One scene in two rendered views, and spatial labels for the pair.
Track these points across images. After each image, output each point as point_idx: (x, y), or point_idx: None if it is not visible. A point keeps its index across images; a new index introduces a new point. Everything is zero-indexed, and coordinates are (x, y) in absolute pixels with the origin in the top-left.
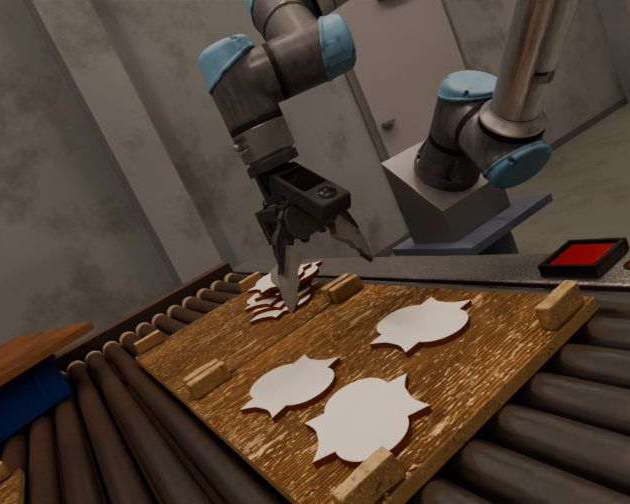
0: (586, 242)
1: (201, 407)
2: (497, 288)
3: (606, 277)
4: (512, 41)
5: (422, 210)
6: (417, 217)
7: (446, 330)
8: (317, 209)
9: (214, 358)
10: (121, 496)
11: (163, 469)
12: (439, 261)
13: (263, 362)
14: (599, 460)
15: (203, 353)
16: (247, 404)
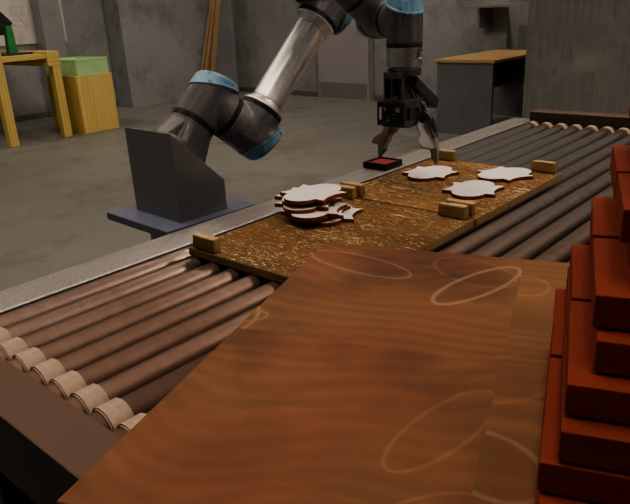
0: (370, 160)
1: (483, 211)
2: None
3: (402, 164)
4: (297, 59)
5: (203, 182)
6: (195, 190)
7: (445, 167)
8: (437, 100)
9: (409, 225)
10: (558, 224)
11: (533, 219)
12: None
13: (435, 204)
14: (512, 166)
15: (391, 234)
16: (491, 193)
